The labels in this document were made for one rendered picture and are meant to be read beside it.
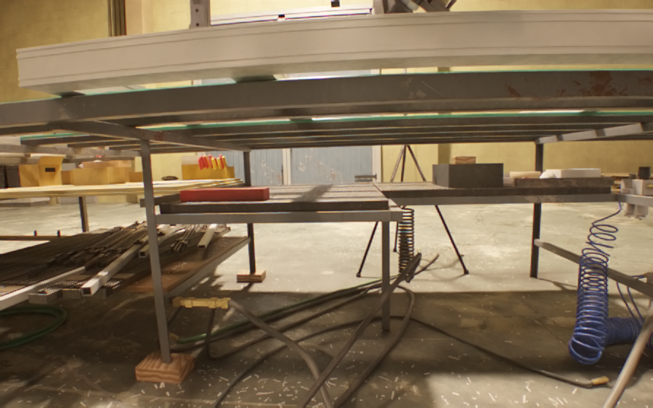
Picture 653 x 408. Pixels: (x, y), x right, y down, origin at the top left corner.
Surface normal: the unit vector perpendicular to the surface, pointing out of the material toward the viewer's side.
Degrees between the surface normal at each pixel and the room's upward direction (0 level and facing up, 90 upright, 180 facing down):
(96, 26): 90
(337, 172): 90
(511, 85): 90
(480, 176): 90
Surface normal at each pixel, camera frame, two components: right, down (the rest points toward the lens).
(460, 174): -0.07, 0.11
